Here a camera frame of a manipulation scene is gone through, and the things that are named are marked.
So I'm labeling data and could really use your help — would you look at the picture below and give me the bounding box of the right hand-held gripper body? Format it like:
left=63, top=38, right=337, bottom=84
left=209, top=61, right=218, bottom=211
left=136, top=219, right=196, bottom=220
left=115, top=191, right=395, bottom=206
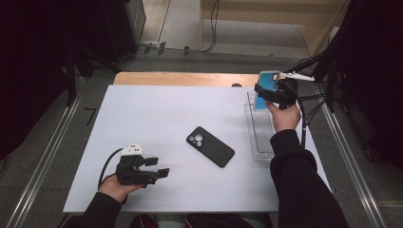
left=272, top=71, right=317, bottom=110

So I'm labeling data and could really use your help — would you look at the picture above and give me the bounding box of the black phone case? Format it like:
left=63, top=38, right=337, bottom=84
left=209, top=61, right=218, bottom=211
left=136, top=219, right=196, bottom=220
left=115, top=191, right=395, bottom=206
left=185, top=125, right=236, bottom=169

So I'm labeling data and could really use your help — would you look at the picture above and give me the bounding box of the hand-held gripper cable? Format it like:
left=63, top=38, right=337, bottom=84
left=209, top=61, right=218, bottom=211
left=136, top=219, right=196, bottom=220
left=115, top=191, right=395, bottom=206
left=296, top=98, right=308, bottom=149
left=98, top=147, right=125, bottom=189

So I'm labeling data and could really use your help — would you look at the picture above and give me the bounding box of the dark curtain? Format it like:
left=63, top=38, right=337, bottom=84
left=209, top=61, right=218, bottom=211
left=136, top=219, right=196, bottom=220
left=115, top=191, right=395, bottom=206
left=334, top=0, right=403, bottom=170
left=0, top=0, right=75, bottom=160

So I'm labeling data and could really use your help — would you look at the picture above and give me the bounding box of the metal floor rail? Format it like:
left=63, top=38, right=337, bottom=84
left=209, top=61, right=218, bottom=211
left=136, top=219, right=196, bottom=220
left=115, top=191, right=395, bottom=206
left=6, top=94, right=84, bottom=228
left=319, top=101, right=389, bottom=228

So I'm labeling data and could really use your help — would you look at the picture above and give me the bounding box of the hanging black cable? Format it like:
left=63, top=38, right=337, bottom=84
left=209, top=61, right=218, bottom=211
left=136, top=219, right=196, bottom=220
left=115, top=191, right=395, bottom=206
left=202, top=0, right=221, bottom=53

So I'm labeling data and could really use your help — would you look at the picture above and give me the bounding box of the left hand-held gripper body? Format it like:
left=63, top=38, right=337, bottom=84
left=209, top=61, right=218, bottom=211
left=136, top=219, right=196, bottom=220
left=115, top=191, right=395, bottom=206
left=115, top=142, right=160, bottom=188

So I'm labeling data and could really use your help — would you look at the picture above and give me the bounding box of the person's right hand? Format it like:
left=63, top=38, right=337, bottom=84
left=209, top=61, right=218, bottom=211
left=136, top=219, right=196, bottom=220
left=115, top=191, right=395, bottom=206
left=265, top=101, right=302, bottom=133

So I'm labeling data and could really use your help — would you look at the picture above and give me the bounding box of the left hand-held gripper cable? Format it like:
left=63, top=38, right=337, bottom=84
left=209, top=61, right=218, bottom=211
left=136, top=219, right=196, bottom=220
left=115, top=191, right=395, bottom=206
left=98, top=147, right=125, bottom=189

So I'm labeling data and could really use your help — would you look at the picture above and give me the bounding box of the right hand-held gripper cable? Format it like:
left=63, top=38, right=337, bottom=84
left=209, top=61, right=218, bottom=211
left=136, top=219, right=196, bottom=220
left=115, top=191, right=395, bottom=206
left=296, top=98, right=308, bottom=149

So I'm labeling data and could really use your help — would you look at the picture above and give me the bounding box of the clear plastic tray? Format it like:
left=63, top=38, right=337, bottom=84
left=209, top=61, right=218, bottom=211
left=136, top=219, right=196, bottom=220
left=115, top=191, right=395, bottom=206
left=243, top=89, right=288, bottom=162

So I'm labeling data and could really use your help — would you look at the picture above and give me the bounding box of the wooden table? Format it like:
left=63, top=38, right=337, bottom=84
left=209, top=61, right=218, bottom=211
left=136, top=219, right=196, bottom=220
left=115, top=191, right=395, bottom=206
left=112, top=71, right=293, bottom=89

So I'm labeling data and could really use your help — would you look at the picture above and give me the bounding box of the person's left hand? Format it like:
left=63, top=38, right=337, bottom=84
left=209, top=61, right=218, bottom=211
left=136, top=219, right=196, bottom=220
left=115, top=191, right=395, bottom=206
left=98, top=173, right=145, bottom=203

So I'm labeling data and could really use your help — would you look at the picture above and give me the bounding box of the bundle of black cables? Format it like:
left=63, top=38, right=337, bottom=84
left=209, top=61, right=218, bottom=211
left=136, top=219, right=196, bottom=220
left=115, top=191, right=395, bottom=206
left=297, top=91, right=327, bottom=125

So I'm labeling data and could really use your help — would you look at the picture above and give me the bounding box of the white board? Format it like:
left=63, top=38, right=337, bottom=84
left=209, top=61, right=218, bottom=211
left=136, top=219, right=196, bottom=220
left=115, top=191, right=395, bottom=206
left=62, top=85, right=332, bottom=214

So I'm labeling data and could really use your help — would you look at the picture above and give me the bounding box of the black cabinet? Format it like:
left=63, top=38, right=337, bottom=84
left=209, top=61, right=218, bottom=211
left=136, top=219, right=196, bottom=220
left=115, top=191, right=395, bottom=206
left=104, top=0, right=146, bottom=63

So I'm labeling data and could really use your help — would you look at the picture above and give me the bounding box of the black metal stand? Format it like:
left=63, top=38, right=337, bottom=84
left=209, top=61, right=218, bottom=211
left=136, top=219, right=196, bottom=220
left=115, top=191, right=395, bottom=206
left=283, top=47, right=350, bottom=113
left=65, top=44, right=122, bottom=107

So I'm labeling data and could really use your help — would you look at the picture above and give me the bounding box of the clear blue phone case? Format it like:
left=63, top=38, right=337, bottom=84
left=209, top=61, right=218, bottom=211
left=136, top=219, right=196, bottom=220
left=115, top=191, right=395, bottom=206
left=253, top=69, right=281, bottom=112

